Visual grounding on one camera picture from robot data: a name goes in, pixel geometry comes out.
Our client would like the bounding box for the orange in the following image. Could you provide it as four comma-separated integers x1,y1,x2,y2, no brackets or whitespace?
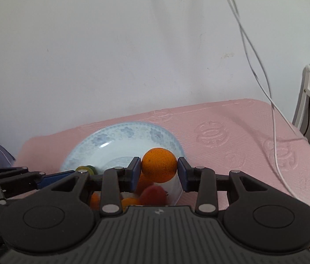
141,148,177,183

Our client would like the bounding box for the pink embossed tablecloth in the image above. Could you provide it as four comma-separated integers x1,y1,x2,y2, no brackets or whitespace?
15,99,310,205

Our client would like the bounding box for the blue floral white bowl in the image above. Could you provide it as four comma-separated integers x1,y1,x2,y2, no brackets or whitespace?
60,121,186,207

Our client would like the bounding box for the white cable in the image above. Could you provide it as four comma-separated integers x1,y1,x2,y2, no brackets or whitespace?
216,0,308,202

